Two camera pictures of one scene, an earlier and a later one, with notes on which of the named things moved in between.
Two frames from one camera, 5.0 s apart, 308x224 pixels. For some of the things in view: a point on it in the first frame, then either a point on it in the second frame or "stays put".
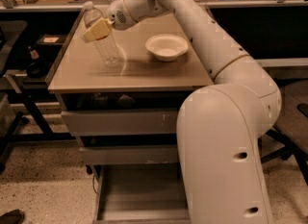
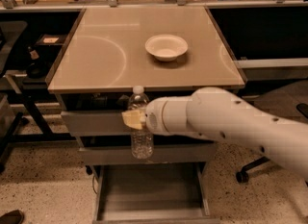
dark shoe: (13, 216) stays put
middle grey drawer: (128, 154) stays put
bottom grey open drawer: (141, 193) stays put
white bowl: (166, 46) stays put
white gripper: (117, 13) → (154, 114)
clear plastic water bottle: (107, 46) → (141, 141)
